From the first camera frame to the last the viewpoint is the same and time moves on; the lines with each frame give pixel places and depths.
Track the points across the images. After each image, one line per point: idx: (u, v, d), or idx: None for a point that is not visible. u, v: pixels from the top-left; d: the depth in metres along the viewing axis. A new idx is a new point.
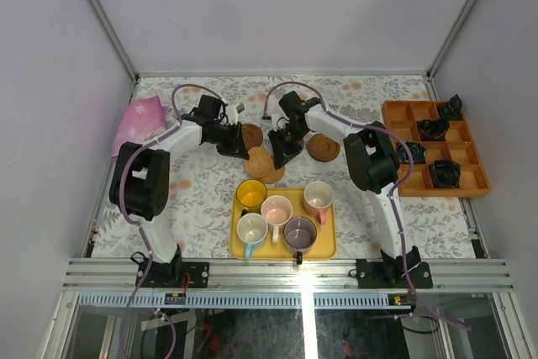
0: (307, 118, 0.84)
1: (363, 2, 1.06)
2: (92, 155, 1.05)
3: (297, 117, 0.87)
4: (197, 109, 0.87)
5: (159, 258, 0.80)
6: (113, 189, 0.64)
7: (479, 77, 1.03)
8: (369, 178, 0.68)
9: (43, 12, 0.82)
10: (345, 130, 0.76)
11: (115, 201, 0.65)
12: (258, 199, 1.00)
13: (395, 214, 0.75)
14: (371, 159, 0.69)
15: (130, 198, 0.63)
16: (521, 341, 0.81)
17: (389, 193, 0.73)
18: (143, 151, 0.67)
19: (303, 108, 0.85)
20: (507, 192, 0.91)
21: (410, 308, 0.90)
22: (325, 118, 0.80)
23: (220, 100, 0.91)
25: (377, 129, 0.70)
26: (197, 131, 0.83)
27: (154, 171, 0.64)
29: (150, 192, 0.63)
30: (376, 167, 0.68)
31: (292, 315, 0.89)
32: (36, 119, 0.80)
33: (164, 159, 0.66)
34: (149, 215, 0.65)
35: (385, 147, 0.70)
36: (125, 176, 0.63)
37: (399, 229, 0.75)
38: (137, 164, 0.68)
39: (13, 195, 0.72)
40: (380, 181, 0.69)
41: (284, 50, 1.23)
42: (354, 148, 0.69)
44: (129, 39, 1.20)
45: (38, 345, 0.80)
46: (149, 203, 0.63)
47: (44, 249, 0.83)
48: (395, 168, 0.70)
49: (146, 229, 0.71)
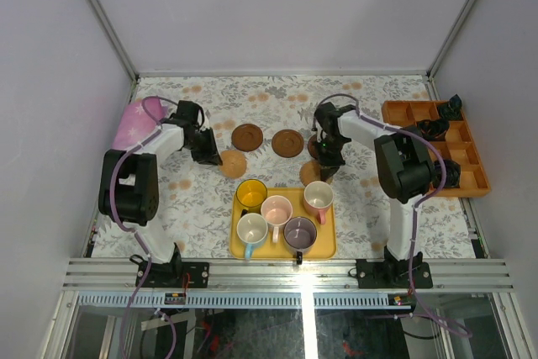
0: (340, 124, 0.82)
1: (363, 2, 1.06)
2: (92, 155, 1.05)
3: (329, 122, 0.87)
4: (175, 115, 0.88)
5: (159, 259, 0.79)
6: (102, 199, 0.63)
7: (479, 77, 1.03)
8: (400, 185, 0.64)
9: (43, 11, 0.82)
10: (378, 133, 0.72)
11: (107, 212, 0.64)
12: (258, 199, 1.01)
13: (412, 224, 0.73)
14: (403, 166, 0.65)
15: (122, 206, 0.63)
16: (521, 341, 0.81)
17: (415, 205, 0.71)
18: (128, 157, 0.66)
19: (338, 113, 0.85)
20: (508, 192, 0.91)
21: (410, 308, 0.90)
22: (359, 122, 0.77)
23: (198, 106, 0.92)
25: (414, 136, 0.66)
26: (180, 134, 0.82)
27: (141, 176, 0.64)
29: (141, 197, 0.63)
30: (409, 175, 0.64)
31: (292, 315, 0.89)
32: (36, 119, 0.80)
33: (150, 161, 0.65)
34: (142, 221, 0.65)
35: (421, 155, 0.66)
36: (113, 184, 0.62)
37: (412, 237, 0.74)
38: (124, 171, 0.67)
39: (13, 194, 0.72)
40: (410, 191, 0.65)
41: (284, 50, 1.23)
42: (386, 150, 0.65)
44: (129, 39, 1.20)
45: (39, 345, 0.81)
46: (142, 208, 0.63)
47: (44, 249, 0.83)
48: (429, 179, 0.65)
49: (142, 233, 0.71)
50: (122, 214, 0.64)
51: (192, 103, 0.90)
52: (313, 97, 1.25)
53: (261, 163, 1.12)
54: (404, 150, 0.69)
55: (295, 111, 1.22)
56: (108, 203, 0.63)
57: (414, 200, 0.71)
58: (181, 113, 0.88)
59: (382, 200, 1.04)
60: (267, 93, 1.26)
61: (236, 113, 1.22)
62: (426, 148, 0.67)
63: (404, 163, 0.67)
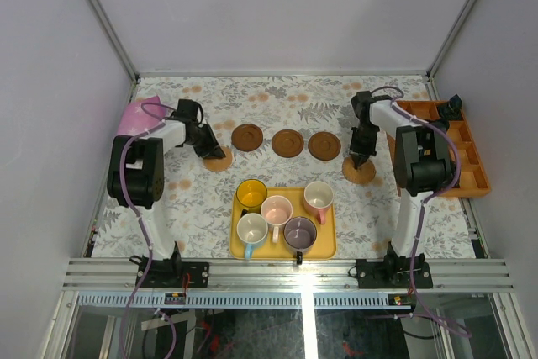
0: (371, 110, 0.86)
1: (363, 2, 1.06)
2: (92, 155, 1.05)
3: (362, 109, 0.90)
4: (175, 113, 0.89)
5: (159, 254, 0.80)
6: (111, 182, 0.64)
7: (479, 77, 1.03)
8: (411, 176, 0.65)
9: (44, 11, 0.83)
10: (403, 124, 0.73)
11: (115, 195, 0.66)
12: (258, 199, 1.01)
13: (418, 220, 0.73)
14: (419, 160, 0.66)
15: (132, 188, 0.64)
16: (521, 341, 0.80)
17: (424, 200, 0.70)
18: (135, 142, 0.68)
19: (372, 101, 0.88)
20: (507, 192, 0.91)
21: (410, 308, 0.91)
22: (388, 111, 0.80)
23: (197, 102, 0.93)
25: (437, 131, 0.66)
26: (181, 129, 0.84)
27: (150, 158, 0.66)
29: (149, 178, 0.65)
30: (422, 169, 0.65)
31: (292, 315, 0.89)
32: (36, 118, 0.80)
33: (157, 145, 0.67)
34: (149, 203, 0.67)
35: (439, 153, 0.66)
36: (123, 166, 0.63)
37: (416, 234, 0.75)
38: (131, 156, 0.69)
39: (13, 194, 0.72)
40: (420, 184, 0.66)
41: (284, 50, 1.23)
42: (405, 140, 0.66)
44: (129, 39, 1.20)
45: (38, 345, 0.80)
46: (150, 190, 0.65)
47: (44, 248, 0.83)
48: (443, 178, 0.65)
49: (146, 219, 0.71)
50: (131, 196, 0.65)
51: (191, 102, 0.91)
52: (313, 97, 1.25)
53: (261, 163, 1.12)
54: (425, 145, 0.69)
55: (295, 111, 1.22)
56: (117, 185, 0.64)
57: (424, 194, 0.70)
58: (181, 110, 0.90)
59: (382, 200, 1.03)
60: (267, 93, 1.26)
61: (236, 113, 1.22)
62: (447, 147, 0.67)
63: (422, 157, 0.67)
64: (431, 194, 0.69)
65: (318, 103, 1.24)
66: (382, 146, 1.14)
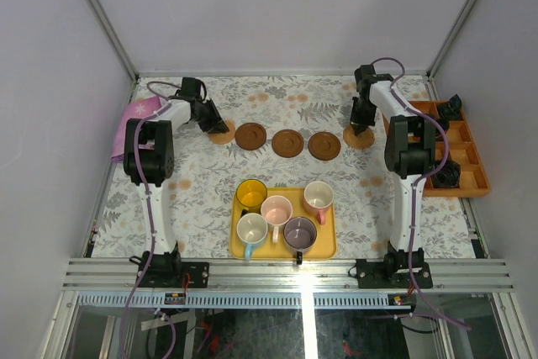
0: (371, 89, 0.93)
1: (363, 2, 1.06)
2: (92, 155, 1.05)
3: (363, 86, 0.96)
4: (180, 91, 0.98)
5: (161, 245, 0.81)
6: (127, 162, 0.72)
7: (479, 77, 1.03)
8: (398, 161, 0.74)
9: (44, 12, 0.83)
10: (399, 111, 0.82)
11: (129, 173, 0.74)
12: (258, 199, 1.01)
13: (411, 208, 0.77)
14: (408, 146, 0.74)
15: (145, 166, 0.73)
16: (521, 341, 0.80)
17: (414, 184, 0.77)
18: (146, 124, 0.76)
19: (374, 79, 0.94)
20: (507, 192, 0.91)
21: (410, 308, 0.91)
22: (387, 95, 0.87)
23: (200, 81, 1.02)
25: (426, 121, 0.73)
26: (187, 107, 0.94)
27: (161, 139, 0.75)
29: (161, 158, 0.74)
30: (409, 155, 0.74)
31: (292, 315, 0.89)
32: (36, 119, 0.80)
33: (167, 127, 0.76)
34: (160, 179, 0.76)
35: (427, 140, 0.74)
36: (137, 148, 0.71)
37: (412, 224, 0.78)
38: (143, 137, 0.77)
39: (13, 195, 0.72)
40: (408, 168, 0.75)
41: (283, 50, 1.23)
42: (396, 129, 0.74)
44: (129, 39, 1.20)
45: (38, 345, 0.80)
46: (163, 168, 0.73)
47: (44, 247, 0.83)
48: (429, 163, 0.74)
49: (154, 199, 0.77)
50: (145, 173, 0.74)
51: (193, 79, 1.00)
52: (313, 97, 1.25)
53: (261, 163, 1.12)
54: (416, 132, 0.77)
55: (295, 111, 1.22)
56: (133, 165, 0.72)
57: (414, 179, 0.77)
58: (185, 88, 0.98)
59: (382, 200, 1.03)
60: (266, 93, 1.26)
61: (235, 113, 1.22)
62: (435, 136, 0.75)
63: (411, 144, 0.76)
64: (420, 177, 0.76)
65: (318, 103, 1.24)
66: (381, 146, 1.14)
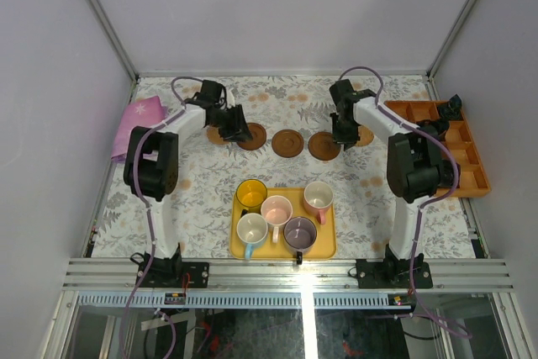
0: (356, 109, 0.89)
1: (363, 2, 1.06)
2: (92, 155, 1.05)
3: (346, 105, 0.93)
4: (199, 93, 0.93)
5: (161, 251, 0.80)
6: (127, 172, 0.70)
7: (479, 78, 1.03)
8: (407, 185, 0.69)
9: (44, 12, 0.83)
10: (394, 129, 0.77)
11: (129, 182, 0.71)
12: (258, 199, 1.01)
13: (416, 225, 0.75)
14: (414, 166, 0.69)
15: (145, 179, 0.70)
16: (521, 341, 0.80)
17: (420, 205, 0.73)
18: (152, 134, 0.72)
19: (354, 97, 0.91)
20: (507, 192, 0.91)
21: (410, 308, 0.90)
22: (376, 113, 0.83)
23: (221, 84, 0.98)
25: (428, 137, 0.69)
26: (203, 114, 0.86)
27: (165, 154, 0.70)
29: (162, 174, 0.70)
30: (417, 175, 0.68)
31: (292, 315, 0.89)
32: (36, 118, 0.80)
33: (173, 141, 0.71)
34: (160, 194, 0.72)
35: (432, 157, 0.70)
36: (137, 159, 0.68)
37: (414, 237, 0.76)
38: (149, 146, 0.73)
39: (13, 195, 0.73)
40: (416, 191, 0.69)
41: (284, 50, 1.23)
42: (398, 150, 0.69)
44: (129, 39, 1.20)
45: (38, 345, 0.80)
46: (163, 183, 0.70)
47: (44, 248, 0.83)
48: (438, 181, 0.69)
49: (155, 211, 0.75)
50: (143, 185, 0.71)
51: (215, 81, 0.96)
52: (313, 97, 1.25)
53: (261, 163, 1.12)
54: (418, 149, 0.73)
55: (295, 111, 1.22)
56: (132, 176, 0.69)
57: (419, 200, 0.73)
58: (205, 91, 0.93)
59: (382, 200, 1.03)
60: (267, 93, 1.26)
61: None
62: (440, 153, 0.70)
63: (415, 162, 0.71)
64: (427, 199, 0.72)
65: (318, 103, 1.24)
66: (381, 146, 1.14)
